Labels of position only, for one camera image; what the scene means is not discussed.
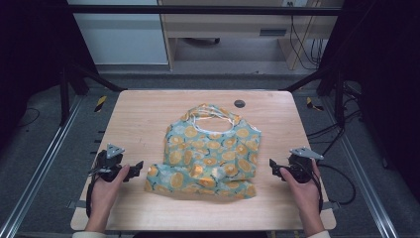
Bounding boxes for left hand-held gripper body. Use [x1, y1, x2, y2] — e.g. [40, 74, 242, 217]
[88, 143, 126, 183]

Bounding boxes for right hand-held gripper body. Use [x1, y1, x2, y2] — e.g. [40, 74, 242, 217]
[286, 146, 325, 184]

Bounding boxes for teal orange-print fabric bag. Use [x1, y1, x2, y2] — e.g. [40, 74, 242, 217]
[144, 102, 263, 200]

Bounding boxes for person's right hand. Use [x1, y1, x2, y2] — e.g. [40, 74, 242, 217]
[278, 158, 324, 216]

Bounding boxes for person's left hand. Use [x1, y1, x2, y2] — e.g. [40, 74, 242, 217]
[88, 164, 131, 215]

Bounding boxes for yellow black tape strip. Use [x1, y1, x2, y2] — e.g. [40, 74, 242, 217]
[305, 96, 325, 112]
[94, 95, 108, 113]

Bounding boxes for black curtain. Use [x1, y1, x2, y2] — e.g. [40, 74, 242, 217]
[316, 0, 420, 202]
[0, 0, 100, 157]

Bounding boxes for white cabinet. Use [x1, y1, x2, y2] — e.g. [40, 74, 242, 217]
[66, 0, 170, 65]

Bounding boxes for light wooden desk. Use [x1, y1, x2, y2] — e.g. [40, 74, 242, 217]
[157, 0, 345, 71]

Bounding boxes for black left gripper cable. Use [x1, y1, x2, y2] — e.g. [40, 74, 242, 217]
[84, 157, 102, 218]

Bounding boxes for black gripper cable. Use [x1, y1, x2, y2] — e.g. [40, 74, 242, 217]
[84, 157, 102, 218]
[310, 163, 358, 213]

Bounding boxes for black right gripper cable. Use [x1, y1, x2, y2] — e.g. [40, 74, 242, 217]
[310, 163, 358, 213]

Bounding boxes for black floor cables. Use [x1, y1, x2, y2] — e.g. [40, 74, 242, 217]
[306, 81, 364, 157]

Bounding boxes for aluminium floor rail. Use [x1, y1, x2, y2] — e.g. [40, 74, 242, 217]
[320, 96, 401, 238]
[0, 94, 85, 238]

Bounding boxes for thin black floor cable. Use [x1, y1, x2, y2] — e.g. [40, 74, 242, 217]
[17, 106, 42, 129]

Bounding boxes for black frame strut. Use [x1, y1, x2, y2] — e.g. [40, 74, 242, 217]
[279, 64, 347, 129]
[58, 62, 128, 127]

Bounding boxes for black hanging desk cables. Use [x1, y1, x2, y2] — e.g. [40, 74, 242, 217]
[288, 1, 327, 71]

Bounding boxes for black horizontal frame bar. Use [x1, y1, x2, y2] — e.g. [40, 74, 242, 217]
[65, 4, 345, 17]

